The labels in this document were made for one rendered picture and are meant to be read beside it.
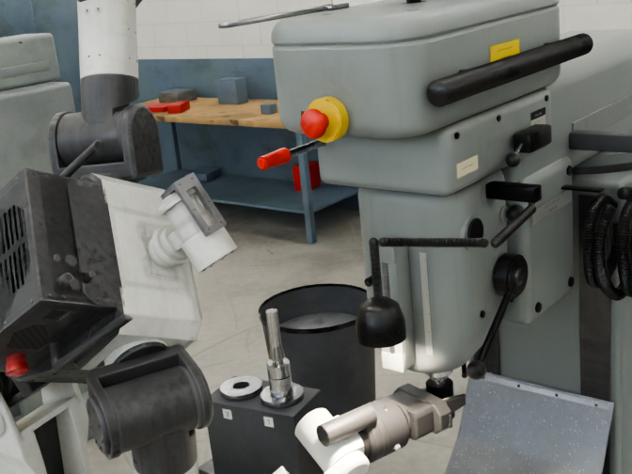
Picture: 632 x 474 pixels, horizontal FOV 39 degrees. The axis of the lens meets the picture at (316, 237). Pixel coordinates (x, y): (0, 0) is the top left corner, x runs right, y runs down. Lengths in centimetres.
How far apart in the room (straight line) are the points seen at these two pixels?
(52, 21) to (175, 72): 122
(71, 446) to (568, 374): 97
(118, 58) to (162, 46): 680
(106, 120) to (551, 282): 79
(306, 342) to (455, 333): 205
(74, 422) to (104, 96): 58
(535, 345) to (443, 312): 53
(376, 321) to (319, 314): 257
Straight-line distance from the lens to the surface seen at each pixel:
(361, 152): 133
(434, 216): 134
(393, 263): 135
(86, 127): 143
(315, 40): 122
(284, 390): 184
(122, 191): 134
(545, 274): 157
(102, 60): 143
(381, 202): 138
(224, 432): 192
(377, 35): 116
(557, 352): 187
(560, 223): 160
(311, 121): 118
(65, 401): 165
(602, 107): 175
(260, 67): 740
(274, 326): 179
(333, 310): 384
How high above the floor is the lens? 198
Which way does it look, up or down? 18 degrees down
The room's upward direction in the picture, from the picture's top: 6 degrees counter-clockwise
